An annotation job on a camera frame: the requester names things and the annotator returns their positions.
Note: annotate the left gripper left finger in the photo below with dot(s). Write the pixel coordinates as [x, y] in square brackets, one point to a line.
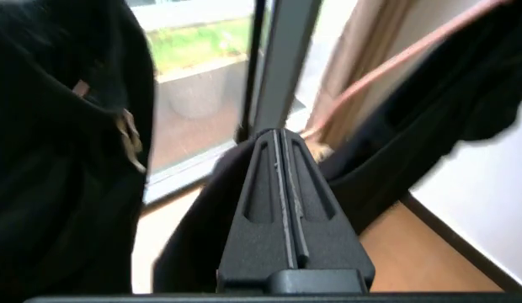
[257, 244]

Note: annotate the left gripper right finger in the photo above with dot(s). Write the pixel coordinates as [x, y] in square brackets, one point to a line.
[337, 248]

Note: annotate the black garment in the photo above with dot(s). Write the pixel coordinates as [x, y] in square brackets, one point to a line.
[433, 118]

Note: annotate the black shorts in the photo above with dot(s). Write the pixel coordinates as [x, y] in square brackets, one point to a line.
[54, 168]

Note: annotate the black clothes rack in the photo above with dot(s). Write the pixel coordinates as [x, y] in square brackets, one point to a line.
[252, 63]

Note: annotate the window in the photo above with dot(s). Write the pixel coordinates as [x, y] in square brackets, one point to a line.
[193, 92]

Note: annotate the beige curtain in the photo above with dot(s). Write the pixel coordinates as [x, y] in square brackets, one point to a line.
[358, 54]

